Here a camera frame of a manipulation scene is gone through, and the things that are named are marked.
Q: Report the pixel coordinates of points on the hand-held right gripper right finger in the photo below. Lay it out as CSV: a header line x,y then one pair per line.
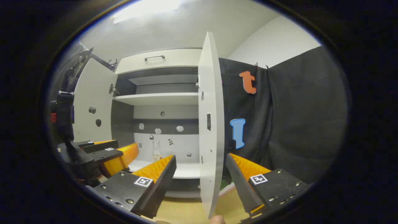
x,y
239,183

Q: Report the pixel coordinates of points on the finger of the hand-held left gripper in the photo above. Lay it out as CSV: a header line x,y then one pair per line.
x,y
102,145
107,154

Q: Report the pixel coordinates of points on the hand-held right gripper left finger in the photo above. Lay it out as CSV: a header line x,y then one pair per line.
x,y
161,180

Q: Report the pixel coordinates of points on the clear glass bottle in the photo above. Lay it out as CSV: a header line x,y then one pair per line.
x,y
156,152

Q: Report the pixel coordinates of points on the white cabinet door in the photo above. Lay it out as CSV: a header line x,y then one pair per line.
x,y
93,90
211,93

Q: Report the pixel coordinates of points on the metal door hinge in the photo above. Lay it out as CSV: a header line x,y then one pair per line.
x,y
113,89

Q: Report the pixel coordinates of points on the white cabinet shelf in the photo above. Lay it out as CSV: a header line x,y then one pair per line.
x,y
155,99

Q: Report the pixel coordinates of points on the white cabinet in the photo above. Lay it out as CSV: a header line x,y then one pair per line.
x,y
155,62

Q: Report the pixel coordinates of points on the black backdrop cloth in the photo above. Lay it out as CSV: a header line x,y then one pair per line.
x,y
295,118

